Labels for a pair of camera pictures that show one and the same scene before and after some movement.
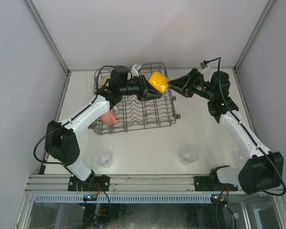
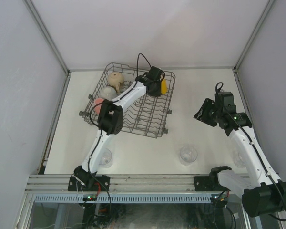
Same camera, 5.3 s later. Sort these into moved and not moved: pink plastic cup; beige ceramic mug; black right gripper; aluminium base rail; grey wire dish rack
Moved: pink plastic cup; black right gripper; beige ceramic mug; grey wire dish rack
Not moved: aluminium base rail
